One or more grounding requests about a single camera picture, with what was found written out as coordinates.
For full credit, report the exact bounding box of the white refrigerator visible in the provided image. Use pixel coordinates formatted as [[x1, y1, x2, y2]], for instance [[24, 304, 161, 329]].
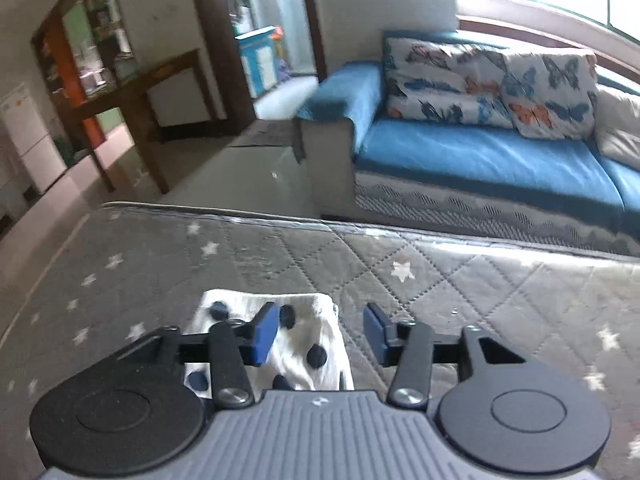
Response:
[[0, 82, 68, 196]]

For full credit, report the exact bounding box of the wooden shelf cabinet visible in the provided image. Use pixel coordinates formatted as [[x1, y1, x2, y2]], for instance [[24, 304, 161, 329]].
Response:
[[31, 0, 141, 161]]

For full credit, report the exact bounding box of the blue and white box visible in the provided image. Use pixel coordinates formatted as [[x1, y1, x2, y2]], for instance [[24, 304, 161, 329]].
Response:
[[236, 26, 286, 100]]

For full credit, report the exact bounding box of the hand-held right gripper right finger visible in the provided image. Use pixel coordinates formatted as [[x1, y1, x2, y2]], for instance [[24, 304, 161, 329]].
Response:
[[363, 302, 526, 408]]

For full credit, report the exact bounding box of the large butterfly print cushion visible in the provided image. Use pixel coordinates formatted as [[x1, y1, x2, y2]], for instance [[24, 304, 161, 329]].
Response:
[[382, 37, 516, 128]]

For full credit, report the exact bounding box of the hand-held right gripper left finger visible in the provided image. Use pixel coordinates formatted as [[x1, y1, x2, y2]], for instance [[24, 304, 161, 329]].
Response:
[[116, 301, 282, 408]]

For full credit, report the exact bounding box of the grey quilted star table cover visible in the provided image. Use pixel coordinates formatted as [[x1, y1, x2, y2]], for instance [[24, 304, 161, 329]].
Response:
[[0, 201, 640, 480]]

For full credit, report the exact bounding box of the blue sofa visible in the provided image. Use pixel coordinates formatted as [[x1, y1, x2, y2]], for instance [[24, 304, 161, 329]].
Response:
[[295, 30, 640, 258]]

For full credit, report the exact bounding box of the white polka dot cloth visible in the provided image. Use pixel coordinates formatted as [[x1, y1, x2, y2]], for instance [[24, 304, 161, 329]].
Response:
[[182, 288, 356, 401]]

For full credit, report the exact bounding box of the dark wooden door frame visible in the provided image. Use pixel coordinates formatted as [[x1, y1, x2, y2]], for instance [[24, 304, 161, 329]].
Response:
[[202, 0, 328, 121]]

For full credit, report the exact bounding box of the small butterfly print cushion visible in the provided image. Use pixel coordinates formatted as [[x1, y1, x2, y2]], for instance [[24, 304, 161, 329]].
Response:
[[501, 49, 599, 140]]

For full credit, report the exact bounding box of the dark wooden table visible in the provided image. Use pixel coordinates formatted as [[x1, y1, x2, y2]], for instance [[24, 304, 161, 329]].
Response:
[[75, 49, 221, 195]]

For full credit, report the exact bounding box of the beige cushion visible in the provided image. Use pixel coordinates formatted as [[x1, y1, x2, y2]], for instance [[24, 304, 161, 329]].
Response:
[[592, 84, 640, 171]]

